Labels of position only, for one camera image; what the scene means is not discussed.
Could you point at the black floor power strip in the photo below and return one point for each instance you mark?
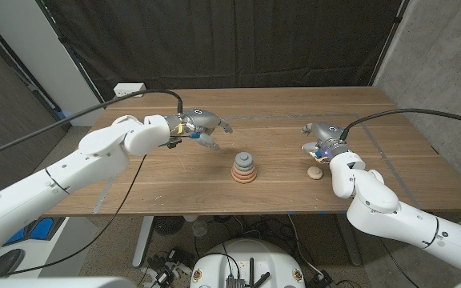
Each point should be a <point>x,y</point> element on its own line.
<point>322,280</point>

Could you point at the white power strip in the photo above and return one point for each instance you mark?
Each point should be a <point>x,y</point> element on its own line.
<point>128,89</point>

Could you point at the clear plastic cup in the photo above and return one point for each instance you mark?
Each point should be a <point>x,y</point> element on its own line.
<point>200,228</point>

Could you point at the grey tape outline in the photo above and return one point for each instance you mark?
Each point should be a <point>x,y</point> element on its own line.
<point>294,116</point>

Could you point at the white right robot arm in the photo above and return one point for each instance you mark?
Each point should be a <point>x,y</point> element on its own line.
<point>386,220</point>

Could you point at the black floor fan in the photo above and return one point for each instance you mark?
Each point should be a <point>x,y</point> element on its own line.
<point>169,225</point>

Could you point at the black backdrop curtain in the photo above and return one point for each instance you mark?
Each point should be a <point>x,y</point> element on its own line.
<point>234,40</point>

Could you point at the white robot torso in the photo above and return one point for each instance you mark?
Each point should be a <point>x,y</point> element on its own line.
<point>54,283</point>

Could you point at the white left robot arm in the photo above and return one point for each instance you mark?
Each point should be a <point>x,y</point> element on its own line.
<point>74,176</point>

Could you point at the white table leg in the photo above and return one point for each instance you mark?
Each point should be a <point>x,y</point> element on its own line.
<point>142,240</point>

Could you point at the black power adapter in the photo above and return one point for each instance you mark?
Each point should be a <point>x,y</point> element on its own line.
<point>162,278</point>

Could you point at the black blue foot pedal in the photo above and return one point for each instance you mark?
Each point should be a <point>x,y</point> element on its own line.
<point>40,229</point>

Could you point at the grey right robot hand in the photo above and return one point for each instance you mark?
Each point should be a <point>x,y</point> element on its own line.
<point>328,134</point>

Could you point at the grey table leg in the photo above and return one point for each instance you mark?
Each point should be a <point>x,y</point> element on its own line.
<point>348,240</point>

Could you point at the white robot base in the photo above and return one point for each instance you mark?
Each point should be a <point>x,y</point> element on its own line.
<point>250,252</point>

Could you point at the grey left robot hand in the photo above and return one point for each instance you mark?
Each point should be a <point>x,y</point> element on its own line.
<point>202,118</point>

